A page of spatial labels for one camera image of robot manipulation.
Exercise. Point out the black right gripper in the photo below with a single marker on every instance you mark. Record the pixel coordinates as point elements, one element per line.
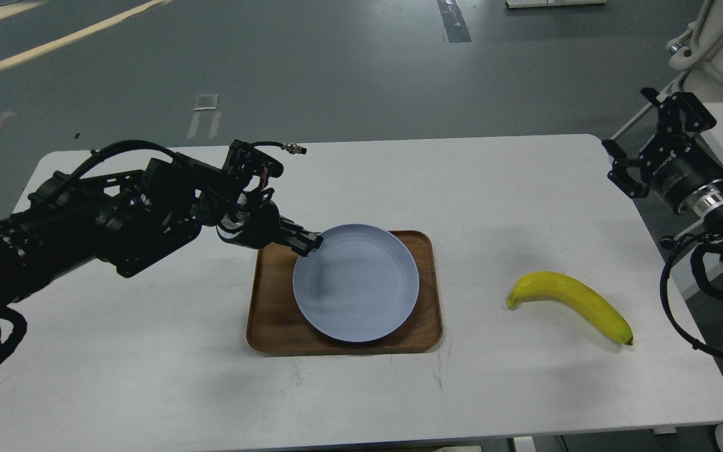
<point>672,165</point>

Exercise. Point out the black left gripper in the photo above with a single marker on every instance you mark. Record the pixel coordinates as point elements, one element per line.
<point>259,228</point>

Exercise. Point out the light blue plate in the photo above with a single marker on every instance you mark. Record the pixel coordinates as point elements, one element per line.
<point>359,286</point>

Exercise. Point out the yellow banana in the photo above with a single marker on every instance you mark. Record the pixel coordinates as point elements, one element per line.
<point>552,286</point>

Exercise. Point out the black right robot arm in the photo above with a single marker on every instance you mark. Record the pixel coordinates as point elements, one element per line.
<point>709,208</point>

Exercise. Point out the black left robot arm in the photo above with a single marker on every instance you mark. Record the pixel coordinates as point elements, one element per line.
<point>131,204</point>

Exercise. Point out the brown wooden tray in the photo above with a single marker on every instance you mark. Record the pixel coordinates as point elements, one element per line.
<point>277,326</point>

